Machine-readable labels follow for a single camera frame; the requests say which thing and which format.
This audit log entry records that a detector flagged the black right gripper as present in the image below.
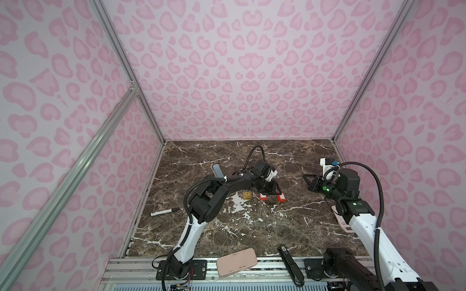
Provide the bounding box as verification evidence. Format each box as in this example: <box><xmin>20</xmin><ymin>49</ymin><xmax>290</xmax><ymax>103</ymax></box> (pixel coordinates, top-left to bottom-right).
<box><xmin>301</xmin><ymin>173</ymin><xmax>345</xmax><ymax>202</ymax></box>

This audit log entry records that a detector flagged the brass padlock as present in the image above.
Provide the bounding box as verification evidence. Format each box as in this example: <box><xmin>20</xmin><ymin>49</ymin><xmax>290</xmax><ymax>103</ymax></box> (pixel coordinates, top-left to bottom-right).
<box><xmin>242</xmin><ymin>191</ymin><xmax>252</xmax><ymax>200</ymax></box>

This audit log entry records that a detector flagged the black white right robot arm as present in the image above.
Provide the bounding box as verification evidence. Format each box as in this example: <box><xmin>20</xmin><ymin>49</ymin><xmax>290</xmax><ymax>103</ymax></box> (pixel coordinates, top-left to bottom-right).
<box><xmin>303</xmin><ymin>166</ymin><xmax>437</xmax><ymax>291</ymax></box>

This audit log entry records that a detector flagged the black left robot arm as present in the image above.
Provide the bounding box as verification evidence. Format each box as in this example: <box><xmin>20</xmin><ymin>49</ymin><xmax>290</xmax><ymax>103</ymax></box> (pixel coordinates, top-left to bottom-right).
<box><xmin>158</xmin><ymin>160</ymin><xmax>282</xmax><ymax>281</ymax></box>

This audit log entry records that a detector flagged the light blue rectangular bar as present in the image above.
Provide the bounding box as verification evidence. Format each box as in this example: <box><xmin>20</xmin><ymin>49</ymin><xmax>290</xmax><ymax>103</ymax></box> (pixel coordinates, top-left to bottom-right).
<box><xmin>212</xmin><ymin>164</ymin><xmax>225</xmax><ymax>178</ymax></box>

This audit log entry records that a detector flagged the black handheld device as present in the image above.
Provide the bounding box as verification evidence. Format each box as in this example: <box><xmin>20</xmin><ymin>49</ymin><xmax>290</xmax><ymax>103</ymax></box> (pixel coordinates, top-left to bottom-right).
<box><xmin>277</xmin><ymin>245</ymin><xmax>305</xmax><ymax>287</ymax></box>

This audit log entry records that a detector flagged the pink smartphone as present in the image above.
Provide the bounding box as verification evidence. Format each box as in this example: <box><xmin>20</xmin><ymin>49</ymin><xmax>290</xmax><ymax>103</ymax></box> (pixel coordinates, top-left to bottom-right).
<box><xmin>216</xmin><ymin>248</ymin><xmax>258</xmax><ymax>278</ymax></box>

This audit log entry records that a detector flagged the white black marker pen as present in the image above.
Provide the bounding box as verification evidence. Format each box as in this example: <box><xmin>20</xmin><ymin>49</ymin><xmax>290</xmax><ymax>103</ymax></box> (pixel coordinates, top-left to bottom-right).
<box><xmin>150</xmin><ymin>207</ymin><xmax>180</xmax><ymax>217</ymax></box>

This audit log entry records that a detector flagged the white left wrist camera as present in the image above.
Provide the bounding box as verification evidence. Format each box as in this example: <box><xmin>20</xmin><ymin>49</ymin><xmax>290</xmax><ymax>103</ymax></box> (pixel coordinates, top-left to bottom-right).
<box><xmin>265</xmin><ymin>169</ymin><xmax>278</xmax><ymax>182</ymax></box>

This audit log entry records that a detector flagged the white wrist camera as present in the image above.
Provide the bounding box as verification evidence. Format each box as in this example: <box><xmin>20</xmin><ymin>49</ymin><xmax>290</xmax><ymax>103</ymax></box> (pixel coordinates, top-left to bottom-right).
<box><xmin>265</xmin><ymin>169</ymin><xmax>278</xmax><ymax>182</ymax></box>
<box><xmin>320</xmin><ymin>158</ymin><xmax>340</xmax><ymax>182</ymax></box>

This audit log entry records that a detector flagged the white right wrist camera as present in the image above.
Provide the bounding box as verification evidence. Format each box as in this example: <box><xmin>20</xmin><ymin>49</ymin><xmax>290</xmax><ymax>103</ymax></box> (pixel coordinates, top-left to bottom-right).
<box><xmin>320</xmin><ymin>158</ymin><xmax>340</xmax><ymax>182</ymax></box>

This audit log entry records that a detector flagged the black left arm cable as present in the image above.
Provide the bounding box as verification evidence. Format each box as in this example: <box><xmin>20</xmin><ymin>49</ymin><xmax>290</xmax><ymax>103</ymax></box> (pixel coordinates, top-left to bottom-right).
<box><xmin>159</xmin><ymin>145</ymin><xmax>266</xmax><ymax>291</ymax></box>

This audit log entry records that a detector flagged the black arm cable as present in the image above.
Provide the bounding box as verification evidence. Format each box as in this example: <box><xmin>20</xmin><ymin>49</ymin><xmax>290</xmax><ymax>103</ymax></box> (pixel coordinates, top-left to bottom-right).
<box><xmin>159</xmin><ymin>145</ymin><xmax>266</xmax><ymax>291</ymax></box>
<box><xmin>323</xmin><ymin>161</ymin><xmax>387</xmax><ymax>291</ymax></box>

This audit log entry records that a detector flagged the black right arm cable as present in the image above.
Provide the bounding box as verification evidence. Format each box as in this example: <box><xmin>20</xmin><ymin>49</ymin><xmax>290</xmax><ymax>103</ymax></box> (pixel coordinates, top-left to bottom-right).
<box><xmin>323</xmin><ymin>161</ymin><xmax>387</xmax><ymax>291</ymax></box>

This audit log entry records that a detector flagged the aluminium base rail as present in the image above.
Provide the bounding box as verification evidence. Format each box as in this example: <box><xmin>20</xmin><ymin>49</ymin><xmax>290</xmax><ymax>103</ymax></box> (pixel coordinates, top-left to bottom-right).
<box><xmin>98</xmin><ymin>255</ymin><xmax>416</xmax><ymax>291</ymax></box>

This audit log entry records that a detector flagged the diagonal aluminium frame bar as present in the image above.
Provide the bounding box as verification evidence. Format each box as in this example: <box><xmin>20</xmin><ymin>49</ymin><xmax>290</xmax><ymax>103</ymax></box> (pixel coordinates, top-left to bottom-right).
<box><xmin>1</xmin><ymin>88</ymin><xmax>138</xmax><ymax>291</ymax></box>

